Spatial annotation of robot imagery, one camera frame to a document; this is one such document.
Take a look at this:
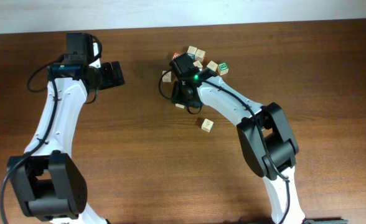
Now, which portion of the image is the green sided wooden block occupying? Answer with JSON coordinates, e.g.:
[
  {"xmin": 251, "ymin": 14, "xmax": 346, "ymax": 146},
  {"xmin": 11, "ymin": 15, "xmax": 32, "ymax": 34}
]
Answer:
[{"xmin": 207, "ymin": 61, "xmax": 218, "ymax": 72}]

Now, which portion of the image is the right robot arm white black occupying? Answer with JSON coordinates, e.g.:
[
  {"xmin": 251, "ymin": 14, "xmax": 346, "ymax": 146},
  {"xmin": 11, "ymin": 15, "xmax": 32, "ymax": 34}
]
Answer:
[{"xmin": 169, "ymin": 54, "xmax": 305, "ymax": 223}]

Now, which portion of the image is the plain picture wooden block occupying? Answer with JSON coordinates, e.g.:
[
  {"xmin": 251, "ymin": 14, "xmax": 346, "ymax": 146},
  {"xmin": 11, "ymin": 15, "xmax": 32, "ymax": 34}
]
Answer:
[{"xmin": 195, "ymin": 49, "xmax": 205, "ymax": 62}]

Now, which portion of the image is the green letter B block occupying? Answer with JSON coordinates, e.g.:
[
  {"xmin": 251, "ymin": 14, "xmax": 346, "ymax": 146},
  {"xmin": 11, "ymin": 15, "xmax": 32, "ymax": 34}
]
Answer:
[{"xmin": 217, "ymin": 62, "xmax": 229, "ymax": 75}]

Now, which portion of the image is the red number wooden block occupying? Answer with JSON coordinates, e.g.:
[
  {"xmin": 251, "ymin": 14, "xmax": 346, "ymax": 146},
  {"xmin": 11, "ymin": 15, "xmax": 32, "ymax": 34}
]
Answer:
[{"xmin": 172, "ymin": 53, "xmax": 180, "ymax": 60}]

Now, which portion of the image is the red sided wooden block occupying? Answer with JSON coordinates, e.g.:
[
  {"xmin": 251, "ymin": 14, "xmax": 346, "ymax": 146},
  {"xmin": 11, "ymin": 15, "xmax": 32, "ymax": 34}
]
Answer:
[{"xmin": 193, "ymin": 60, "xmax": 203, "ymax": 70}]

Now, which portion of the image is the carrot picture wooden block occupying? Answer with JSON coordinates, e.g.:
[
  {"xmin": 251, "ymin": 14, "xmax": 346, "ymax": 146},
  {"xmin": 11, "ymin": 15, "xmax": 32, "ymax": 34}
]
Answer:
[{"xmin": 161, "ymin": 70, "xmax": 172, "ymax": 83}]

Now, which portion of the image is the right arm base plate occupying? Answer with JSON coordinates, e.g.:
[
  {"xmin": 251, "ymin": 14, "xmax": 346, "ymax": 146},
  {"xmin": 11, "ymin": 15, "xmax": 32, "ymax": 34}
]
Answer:
[{"xmin": 303, "ymin": 219, "xmax": 349, "ymax": 224}]

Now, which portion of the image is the blue edged wooden block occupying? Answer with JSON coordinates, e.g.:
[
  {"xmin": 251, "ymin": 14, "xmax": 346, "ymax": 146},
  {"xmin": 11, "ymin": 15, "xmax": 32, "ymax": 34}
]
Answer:
[{"xmin": 201, "ymin": 119, "xmax": 214, "ymax": 133}]

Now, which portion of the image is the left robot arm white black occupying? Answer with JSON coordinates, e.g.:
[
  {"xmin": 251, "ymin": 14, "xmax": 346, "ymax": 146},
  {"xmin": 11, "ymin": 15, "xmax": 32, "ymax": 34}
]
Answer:
[{"xmin": 0, "ymin": 33, "xmax": 125, "ymax": 223}]

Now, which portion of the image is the blue sided wooden block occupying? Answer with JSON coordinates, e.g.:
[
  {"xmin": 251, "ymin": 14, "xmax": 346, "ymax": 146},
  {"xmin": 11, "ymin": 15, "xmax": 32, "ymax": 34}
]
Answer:
[{"xmin": 187, "ymin": 46, "xmax": 197, "ymax": 60}]

